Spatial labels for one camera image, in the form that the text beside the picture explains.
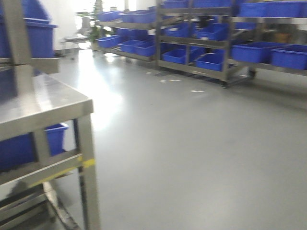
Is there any steel shelf rack far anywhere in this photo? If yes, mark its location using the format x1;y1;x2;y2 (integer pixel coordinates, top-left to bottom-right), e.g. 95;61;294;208
96;8;156;62

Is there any steel shelf rack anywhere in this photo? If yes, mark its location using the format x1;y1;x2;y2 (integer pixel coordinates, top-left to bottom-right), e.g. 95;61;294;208
155;0;256;88
229;0;307;78
96;8;156;62

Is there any steel shelf rack middle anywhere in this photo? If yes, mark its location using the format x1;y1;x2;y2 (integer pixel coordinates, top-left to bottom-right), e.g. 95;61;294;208
155;0;256;88

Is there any steel shelf rack right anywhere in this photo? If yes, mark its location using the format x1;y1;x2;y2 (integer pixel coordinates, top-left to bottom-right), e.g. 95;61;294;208
229;0;307;78

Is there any stainless steel work table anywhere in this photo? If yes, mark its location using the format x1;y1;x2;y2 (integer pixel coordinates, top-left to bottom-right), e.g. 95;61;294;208
0;65;101;230

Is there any blue bin under table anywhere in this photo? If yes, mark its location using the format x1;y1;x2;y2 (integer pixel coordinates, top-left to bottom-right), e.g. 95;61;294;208
0;123;69;172

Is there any blue plastic bin right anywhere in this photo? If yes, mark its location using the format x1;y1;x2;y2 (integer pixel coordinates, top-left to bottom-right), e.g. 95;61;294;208
0;0;57;58

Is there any stainless steel rack frame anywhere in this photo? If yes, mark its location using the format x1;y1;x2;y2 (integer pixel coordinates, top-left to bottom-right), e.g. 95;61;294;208
0;0;59;74

